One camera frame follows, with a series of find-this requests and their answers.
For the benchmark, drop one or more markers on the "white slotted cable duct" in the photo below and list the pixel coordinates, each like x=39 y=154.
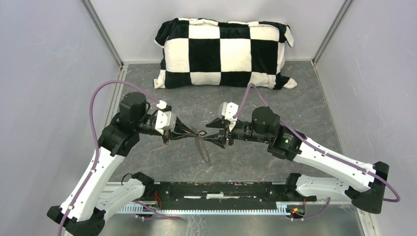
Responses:
x=134 y=208

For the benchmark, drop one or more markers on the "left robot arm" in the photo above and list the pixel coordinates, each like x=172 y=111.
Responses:
x=84 y=213

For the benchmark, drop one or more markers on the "black and white checkered pillow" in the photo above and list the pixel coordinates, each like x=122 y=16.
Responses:
x=207 y=52

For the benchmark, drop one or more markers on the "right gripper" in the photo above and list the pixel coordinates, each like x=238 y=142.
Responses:
x=219 y=123

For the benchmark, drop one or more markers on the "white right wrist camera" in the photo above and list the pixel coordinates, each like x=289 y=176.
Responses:
x=227 y=111

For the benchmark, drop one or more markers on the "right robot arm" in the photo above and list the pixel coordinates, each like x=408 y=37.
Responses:
x=360 y=182

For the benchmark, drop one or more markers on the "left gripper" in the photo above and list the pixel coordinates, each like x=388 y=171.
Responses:
x=178 y=126

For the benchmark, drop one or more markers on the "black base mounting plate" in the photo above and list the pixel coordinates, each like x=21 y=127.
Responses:
x=221 y=195

